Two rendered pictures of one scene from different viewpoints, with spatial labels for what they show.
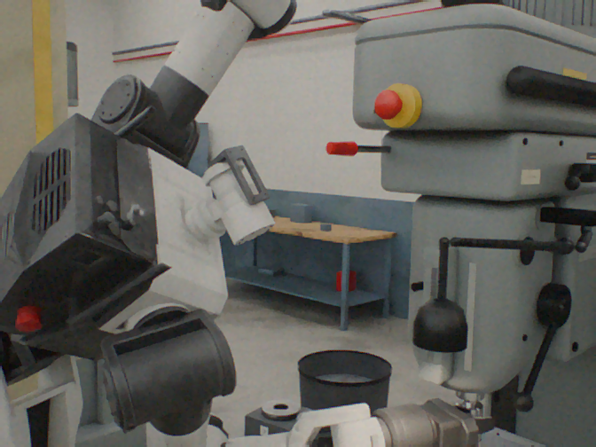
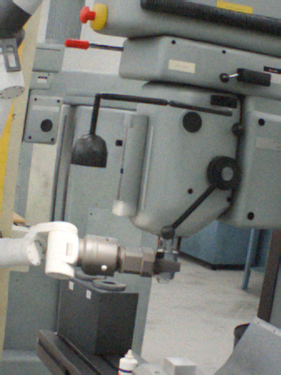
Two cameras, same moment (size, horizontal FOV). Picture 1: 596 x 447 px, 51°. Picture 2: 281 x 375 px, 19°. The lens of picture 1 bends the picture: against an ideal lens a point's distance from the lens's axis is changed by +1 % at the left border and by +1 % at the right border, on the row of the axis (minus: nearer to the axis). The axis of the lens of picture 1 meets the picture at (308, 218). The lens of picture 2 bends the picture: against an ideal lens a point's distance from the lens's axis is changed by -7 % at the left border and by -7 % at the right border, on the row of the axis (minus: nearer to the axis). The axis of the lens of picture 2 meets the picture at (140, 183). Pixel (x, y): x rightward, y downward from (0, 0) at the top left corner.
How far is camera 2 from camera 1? 120 cm
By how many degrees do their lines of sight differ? 23
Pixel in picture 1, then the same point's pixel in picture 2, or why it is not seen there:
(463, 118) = (119, 23)
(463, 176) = (144, 63)
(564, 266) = (244, 148)
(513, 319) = (176, 172)
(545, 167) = (203, 64)
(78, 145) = not seen: outside the picture
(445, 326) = (82, 147)
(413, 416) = (105, 241)
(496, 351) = (160, 194)
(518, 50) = not seen: outside the picture
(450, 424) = (134, 254)
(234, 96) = not seen: outside the picture
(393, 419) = (88, 238)
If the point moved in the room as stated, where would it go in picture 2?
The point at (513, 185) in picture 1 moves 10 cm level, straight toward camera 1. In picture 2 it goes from (161, 68) to (128, 62)
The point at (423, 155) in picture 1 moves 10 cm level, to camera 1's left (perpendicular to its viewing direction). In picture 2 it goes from (133, 52) to (93, 49)
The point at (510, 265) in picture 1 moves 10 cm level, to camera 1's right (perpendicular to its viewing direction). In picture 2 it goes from (175, 129) to (221, 136)
